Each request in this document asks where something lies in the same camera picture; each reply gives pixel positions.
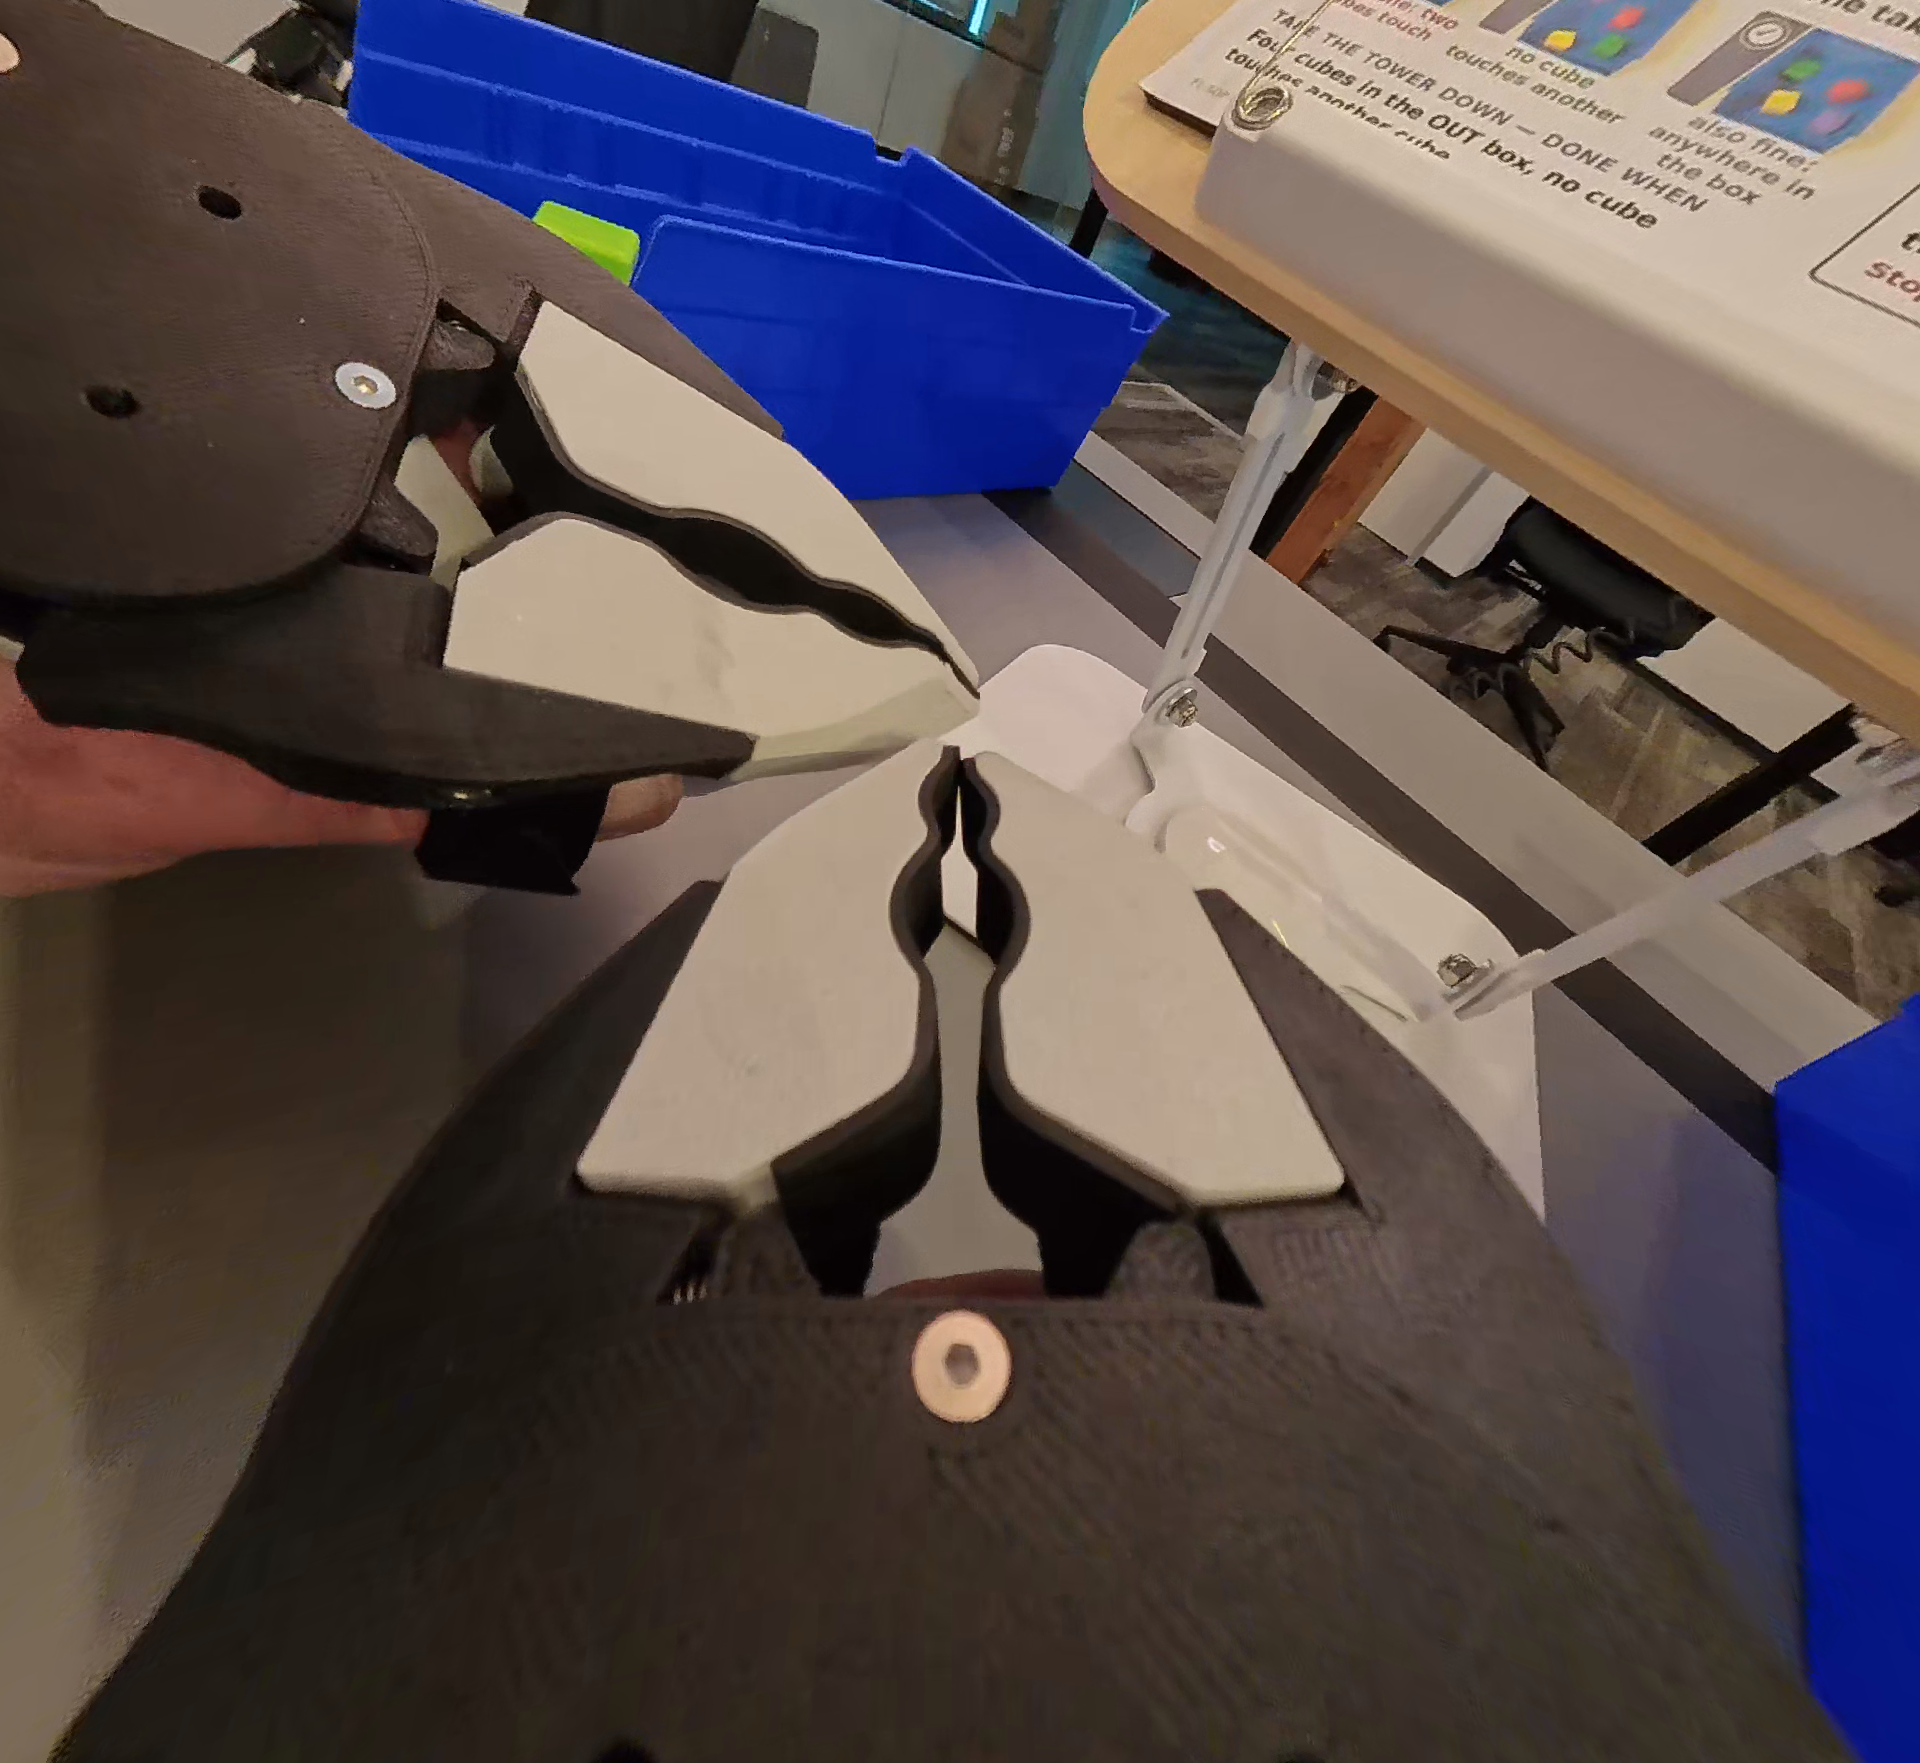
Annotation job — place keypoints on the cardboard boxes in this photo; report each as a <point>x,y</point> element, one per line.
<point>1005,83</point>

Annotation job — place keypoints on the white metal stand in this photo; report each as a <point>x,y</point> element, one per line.
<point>1080,712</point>

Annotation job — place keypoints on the white cabinet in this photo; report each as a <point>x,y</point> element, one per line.
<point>1425,502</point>

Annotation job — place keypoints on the wooden board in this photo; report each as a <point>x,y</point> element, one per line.
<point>1290,278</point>

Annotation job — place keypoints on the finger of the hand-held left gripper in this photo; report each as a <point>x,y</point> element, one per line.
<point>677,443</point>
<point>647,638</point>

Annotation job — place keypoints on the green cube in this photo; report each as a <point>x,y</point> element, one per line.
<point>587,241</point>

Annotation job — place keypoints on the blue plastic bin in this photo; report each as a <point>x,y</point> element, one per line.
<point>900,354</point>
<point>1860,1345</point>

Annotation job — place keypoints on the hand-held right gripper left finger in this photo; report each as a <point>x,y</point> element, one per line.
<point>782,1014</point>

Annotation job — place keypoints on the wooden table leg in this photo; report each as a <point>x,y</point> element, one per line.
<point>1344,489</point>

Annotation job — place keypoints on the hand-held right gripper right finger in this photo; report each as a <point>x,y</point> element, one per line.
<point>1140,1028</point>

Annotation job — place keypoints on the white panel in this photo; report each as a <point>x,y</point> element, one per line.
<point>1576,338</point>

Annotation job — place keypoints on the printed instruction sheet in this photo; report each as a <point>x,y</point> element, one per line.
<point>1636,127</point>

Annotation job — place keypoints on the person's left hand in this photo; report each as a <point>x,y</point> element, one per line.
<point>136,811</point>

